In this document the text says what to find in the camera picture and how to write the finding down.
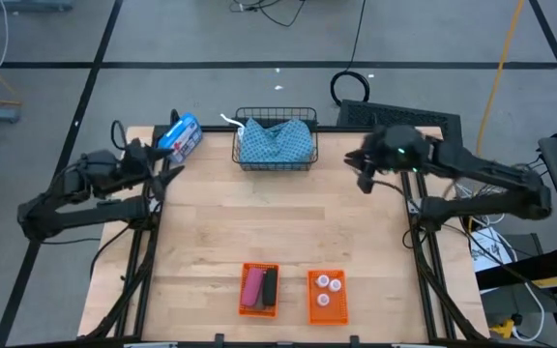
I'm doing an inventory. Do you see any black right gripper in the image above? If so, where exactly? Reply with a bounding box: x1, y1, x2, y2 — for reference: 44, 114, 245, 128
344, 126, 392, 196

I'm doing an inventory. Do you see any blue first aid kit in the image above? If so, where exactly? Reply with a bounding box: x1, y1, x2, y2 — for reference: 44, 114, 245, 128
157, 112, 204, 165

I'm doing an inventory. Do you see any black arm base cable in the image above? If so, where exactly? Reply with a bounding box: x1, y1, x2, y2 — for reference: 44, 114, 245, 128
89, 226, 132, 280

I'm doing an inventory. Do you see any pink bandage roll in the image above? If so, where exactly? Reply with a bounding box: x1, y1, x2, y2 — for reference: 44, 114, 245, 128
240, 267, 266, 308

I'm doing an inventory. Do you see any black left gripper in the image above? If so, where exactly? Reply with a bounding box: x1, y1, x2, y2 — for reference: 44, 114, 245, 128
123, 138, 186, 202

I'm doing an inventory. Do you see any black wire basket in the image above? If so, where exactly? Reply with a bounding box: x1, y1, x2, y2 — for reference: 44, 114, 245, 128
231, 106, 319, 172

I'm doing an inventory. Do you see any black coiled floor cable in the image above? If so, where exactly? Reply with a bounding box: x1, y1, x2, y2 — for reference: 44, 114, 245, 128
329, 0, 371, 108

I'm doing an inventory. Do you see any black cable bundle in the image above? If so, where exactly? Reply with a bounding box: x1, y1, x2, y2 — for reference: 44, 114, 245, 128
229, 0, 308, 29

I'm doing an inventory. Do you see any white power cable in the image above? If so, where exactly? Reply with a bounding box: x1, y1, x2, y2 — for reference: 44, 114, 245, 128
513, 282, 548, 342

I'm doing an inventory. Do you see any black shelf beam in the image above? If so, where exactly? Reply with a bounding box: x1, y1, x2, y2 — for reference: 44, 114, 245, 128
475, 244, 557, 291

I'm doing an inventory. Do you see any white printed paper box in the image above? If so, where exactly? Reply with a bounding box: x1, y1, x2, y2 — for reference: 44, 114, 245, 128
469, 226, 519, 273

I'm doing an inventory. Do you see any yellow cable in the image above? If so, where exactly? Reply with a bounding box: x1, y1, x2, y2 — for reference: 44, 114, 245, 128
474, 0, 526, 157

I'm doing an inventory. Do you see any orange plastic tray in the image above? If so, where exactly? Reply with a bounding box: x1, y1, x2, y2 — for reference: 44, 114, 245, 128
238, 262, 280, 319
307, 269, 350, 327

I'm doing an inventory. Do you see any black perforated computer case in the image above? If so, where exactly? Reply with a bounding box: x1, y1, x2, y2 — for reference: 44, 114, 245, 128
336, 99, 464, 168

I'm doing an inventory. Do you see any blue patterned cloth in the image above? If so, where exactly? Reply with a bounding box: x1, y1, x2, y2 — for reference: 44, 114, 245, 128
220, 113, 315, 165

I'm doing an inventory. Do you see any yellow power plug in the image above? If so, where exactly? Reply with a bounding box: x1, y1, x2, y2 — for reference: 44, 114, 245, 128
488, 318, 524, 340

